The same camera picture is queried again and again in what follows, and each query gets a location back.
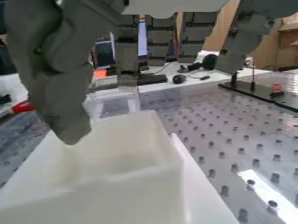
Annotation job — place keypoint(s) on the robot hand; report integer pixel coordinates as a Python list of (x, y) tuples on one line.
[(57, 66)]

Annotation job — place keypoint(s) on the computer screen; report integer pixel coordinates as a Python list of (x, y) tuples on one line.
[(105, 53)]

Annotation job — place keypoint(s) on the clear box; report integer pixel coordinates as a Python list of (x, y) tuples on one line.
[(110, 100)]

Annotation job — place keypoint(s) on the black keyboard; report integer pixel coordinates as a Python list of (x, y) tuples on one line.
[(152, 79)]

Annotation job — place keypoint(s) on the black mouse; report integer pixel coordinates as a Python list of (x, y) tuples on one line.
[(179, 79)]

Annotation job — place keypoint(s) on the black headphones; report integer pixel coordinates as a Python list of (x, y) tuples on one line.
[(208, 61)]

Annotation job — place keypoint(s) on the small white box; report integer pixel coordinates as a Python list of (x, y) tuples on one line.
[(123, 173)]

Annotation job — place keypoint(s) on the thin stick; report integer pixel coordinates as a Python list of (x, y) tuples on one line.
[(232, 80)]

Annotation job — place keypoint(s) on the black plate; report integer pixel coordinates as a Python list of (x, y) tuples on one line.
[(266, 96)]

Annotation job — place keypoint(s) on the small red object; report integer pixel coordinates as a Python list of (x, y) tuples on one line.
[(276, 88)]

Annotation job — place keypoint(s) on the cardboard box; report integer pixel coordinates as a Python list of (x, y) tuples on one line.
[(279, 46)]

